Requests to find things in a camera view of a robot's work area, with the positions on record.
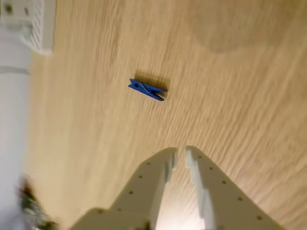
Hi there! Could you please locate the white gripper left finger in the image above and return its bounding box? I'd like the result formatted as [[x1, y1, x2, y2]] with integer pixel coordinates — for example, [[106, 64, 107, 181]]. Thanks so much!
[[69, 147, 178, 230]]

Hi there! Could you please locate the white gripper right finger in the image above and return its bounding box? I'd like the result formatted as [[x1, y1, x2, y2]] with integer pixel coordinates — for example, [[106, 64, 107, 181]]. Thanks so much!
[[184, 145, 286, 230]]

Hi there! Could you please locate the white perforated mounting plate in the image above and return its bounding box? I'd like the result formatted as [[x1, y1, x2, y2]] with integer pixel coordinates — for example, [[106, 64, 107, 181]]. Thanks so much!
[[0, 0, 56, 56]]

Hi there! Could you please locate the blue clothes peg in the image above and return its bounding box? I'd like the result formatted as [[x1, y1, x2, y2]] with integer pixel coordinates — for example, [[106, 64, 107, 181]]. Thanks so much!
[[128, 78, 168, 102]]

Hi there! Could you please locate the dark multicolour wire bundle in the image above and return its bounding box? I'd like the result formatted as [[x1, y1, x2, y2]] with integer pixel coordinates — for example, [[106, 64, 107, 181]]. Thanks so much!
[[16, 174, 59, 230]]

